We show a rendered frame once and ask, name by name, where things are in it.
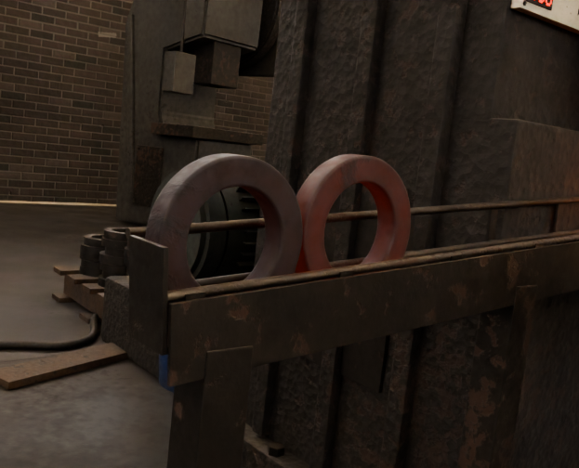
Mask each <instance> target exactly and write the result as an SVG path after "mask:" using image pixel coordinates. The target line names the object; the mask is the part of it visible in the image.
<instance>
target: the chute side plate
mask: <svg viewBox="0 0 579 468"><path fill-rule="evenodd" d="M527 285H537V286H538V287H537V293H536V299H535V300H537V299H542V298H546V297H549V296H553V295H557V294H562V293H568V292H572V291H576V290H579V241H574V242H568V243H562V244H555V245H549V246H543V247H537V248H531V249H524V250H518V251H512V252H506V253H494V254H488V255H482V256H476V257H469V258H463V259H457V260H451V261H445V262H439V263H432V264H426V265H420V266H408V267H402V268H396V269H390V270H384V271H377V272H371V273H365V274H359V275H353V276H346V277H340V278H334V279H323V280H316V281H310V282H304V283H298V284H291V285H285V286H279V287H273V288H267V289H260V290H254V291H248V292H237V293H230V294H224V295H218V296H212V297H205V298H199V299H193V300H187V301H181V302H175V303H169V304H168V357H167V385H168V386H169V387H171V386H176V385H180V384H186V383H190V382H195V381H199V380H202V379H203V378H204V367H205V358H206V352H207V351H212V350H219V349H227V348H234V347H242V346H250V345H251V346H253V347H254V350H253V359H252V368H253V367H257V366H261V365H265V364H269V363H272V362H277V361H281V360H285V359H288V358H296V357H300V356H304V355H307V354H311V353H316V352H320V351H323V350H327V349H331V348H335V347H339V346H343V345H350V344H354V343H358V342H362V341H366V340H370V339H374V338H378V337H382V336H386V335H390V334H393V333H398V332H405V331H409V330H412V329H417V328H421V327H425V326H428V325H432V324H436V323H441V322H444V321H448V320H452V319H460V318H463V317H467V316H471V315H475V314H479V313H483V312H487V311H491V310H495V309H499V308H503V307H507V306H513V305H514V300H515V293H516V288H517V286H527Z"/></svg>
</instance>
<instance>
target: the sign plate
mask: <svg viewBox="0 0 579 468"><path fill-rule="evenodd" d="M541 1H543V0H541ZM546 3H549V4H550V0H547V1H546V0H544V1H543V3H540V2H539V0H512V1H511V8H512V9H514V10H517V11H519V12H521V13H524V14H526V15H529V16H532V17H534V18H537V19H539V20H543V21H545V22H548V23H550V24H553V25H556V26H558V27H560V28H562V29H565V30H568V31H570V32H573V33H577V34H579V0H552V2H551V5H550V6H547V5H546Z"/></svg>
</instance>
